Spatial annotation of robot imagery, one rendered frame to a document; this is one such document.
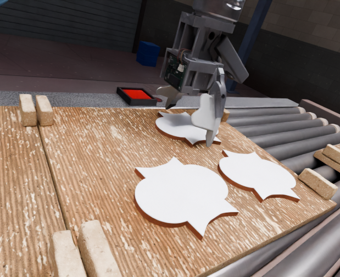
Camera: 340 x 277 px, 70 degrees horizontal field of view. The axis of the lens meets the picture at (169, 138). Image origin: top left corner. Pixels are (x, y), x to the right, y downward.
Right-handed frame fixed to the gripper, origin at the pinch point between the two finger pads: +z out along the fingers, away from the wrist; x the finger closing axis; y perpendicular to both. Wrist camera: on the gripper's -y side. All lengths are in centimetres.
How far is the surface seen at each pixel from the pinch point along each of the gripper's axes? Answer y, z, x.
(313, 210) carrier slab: -7.4, 0.8, 24.7
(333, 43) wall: -475, -32, -205
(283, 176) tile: -8.4, 0.0, 17.8
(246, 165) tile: -3.1, -0.2, 13.8
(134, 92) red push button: 2.6, 1.3, -19.7
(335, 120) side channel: -79, 3, -3
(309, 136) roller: -50, 4, 3
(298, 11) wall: -469, -69, -296
